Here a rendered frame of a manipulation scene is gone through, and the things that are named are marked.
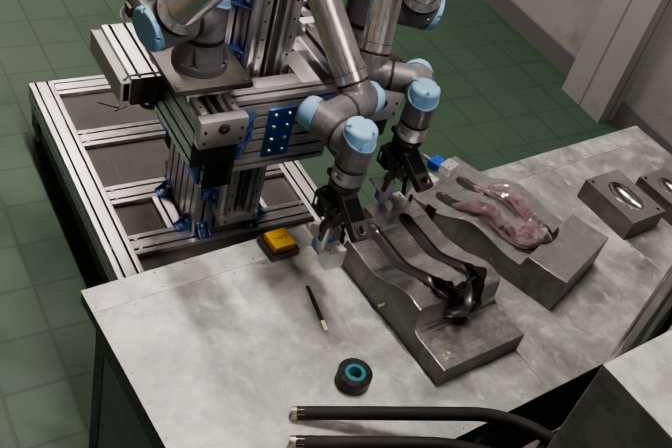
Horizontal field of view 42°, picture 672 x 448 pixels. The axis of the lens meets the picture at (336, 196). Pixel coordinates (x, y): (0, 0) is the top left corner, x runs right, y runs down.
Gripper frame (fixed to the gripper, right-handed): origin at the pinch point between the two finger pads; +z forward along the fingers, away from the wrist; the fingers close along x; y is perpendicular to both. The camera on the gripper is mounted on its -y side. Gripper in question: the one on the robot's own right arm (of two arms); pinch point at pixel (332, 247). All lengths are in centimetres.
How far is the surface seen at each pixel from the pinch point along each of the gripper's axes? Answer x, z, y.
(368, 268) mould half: -10.0, 7.1, -4.0
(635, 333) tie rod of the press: -22, -29, -62
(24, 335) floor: 48, 95, 74
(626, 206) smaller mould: -100, 8, -12
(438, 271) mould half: -22.8, 2.8, -14.4
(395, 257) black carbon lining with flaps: -18.9, 7.2, -3.5
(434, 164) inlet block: -54, 8, 23
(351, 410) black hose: 15.7, 9.2, -35.2
